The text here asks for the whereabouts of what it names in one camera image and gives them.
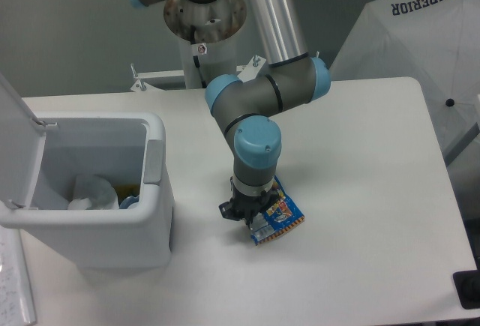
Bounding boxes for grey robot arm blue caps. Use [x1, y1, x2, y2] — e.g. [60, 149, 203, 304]
[130, 0, 331, 223]

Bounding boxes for yellow green trash item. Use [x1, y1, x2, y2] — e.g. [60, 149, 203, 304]
[113, 184, 140, 199]

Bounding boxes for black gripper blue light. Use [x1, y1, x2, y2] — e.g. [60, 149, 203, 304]
[219, 187, 281, 226]

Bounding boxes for white crumpled paper trash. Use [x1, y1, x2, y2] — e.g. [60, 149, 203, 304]
[67, 174, 119, 211]

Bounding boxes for white trash can lid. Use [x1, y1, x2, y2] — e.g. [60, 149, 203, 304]
[1, 76, 46, 210]

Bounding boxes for paper sheet in sleeve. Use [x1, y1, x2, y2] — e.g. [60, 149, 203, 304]
[1, 227, 37, 325]

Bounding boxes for white plastic trash can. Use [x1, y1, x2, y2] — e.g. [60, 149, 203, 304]
[1, 113, 174, 268]

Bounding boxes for black cable on pedestal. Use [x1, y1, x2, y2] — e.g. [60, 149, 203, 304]
[189, 25, 208, 89]

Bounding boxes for blue snack wrapper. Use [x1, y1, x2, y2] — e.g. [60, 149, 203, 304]
[248, 176, 305, 246]

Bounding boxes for crushed clear plastic bottle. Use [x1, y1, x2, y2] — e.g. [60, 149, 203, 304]
[118, 195, 140, 210]

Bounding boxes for black device at table edge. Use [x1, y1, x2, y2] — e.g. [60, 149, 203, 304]
[453, 270, 479, 310]

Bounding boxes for white metal base bracket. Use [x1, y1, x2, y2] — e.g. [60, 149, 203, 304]
[130, 55, 272, 92]

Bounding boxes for white umbrella with lettering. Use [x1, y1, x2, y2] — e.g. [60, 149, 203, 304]
[330, 0, 479, 153]

